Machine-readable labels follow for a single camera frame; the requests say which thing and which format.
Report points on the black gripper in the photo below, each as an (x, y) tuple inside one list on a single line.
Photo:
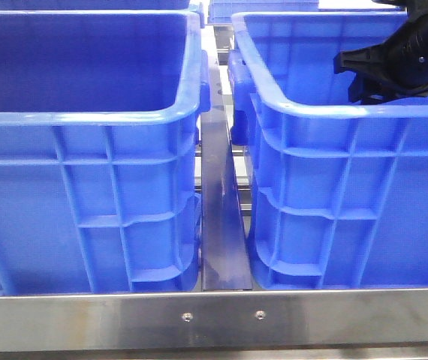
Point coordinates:
[(394, 69)]

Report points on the blue bin with buttons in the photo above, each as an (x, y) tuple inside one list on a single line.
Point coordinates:
[(98, 128)]

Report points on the blue empty target bin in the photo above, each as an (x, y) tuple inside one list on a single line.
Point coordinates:
[(339, 190)]

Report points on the blue crate in background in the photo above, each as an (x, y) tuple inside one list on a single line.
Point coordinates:
[(219, 12)]

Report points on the blue bin behind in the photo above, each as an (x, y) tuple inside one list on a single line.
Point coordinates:
[(64, 5)]

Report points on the steel front rail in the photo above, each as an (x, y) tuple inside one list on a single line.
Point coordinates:
[(197, 320)]

